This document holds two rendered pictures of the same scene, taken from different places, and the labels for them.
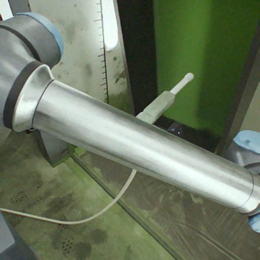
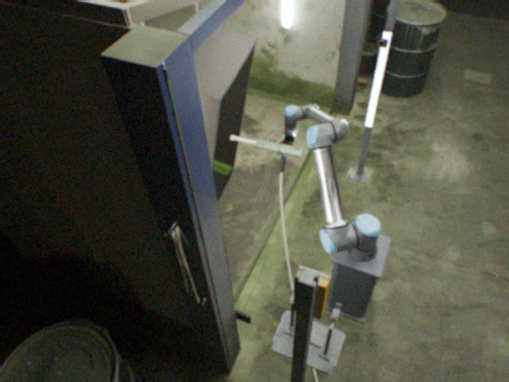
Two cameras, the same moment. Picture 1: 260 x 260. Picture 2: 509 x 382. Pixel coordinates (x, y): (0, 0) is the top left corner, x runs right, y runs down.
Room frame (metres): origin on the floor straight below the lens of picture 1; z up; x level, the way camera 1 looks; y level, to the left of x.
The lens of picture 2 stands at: (1.40, 1.79, 2.88)
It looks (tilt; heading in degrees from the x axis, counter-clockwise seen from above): 48 degrees down; 250
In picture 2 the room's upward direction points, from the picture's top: 3 degrees counter-clockwise
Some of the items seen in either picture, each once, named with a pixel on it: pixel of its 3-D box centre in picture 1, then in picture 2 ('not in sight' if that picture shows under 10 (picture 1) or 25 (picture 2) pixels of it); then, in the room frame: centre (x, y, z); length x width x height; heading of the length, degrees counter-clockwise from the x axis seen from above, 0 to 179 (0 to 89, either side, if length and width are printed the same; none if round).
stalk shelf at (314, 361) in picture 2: not in sight; (307, 341); (0.91, 1.07, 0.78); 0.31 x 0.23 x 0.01; 134
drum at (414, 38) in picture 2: not in sight; (406, 50); (-1.56, -1.46, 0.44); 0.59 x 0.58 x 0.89; 59
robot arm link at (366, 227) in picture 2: not in sight; (364, 231); (0.31, 0.63, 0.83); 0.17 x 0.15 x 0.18; 173
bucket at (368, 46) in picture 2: not in sight; (364, 59); (-1.38, -1.91, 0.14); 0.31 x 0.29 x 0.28; 44
